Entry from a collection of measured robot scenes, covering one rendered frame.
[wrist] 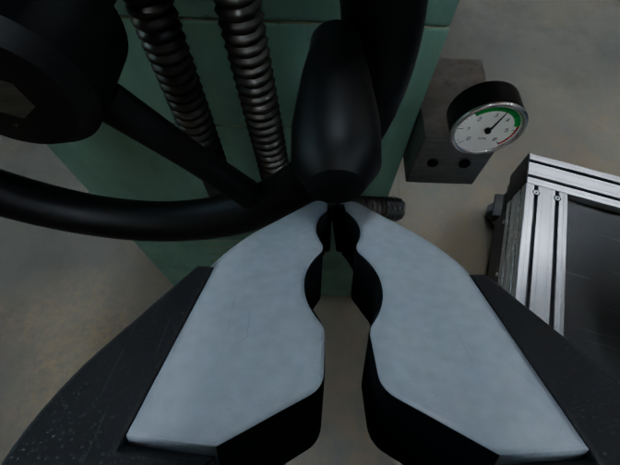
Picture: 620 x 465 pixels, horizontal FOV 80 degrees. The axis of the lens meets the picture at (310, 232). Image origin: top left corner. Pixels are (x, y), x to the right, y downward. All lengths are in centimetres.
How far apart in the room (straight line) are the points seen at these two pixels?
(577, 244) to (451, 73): 58
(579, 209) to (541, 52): 89
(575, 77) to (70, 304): 175
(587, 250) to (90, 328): 112
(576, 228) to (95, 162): 91
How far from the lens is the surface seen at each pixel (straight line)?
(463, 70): 49
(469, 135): 37
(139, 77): 43
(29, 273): 120
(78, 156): 57
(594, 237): 99
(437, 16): 36
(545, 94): 160
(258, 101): 24
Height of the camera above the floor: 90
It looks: 62 degrees down
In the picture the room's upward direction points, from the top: 2 degrees clockwise
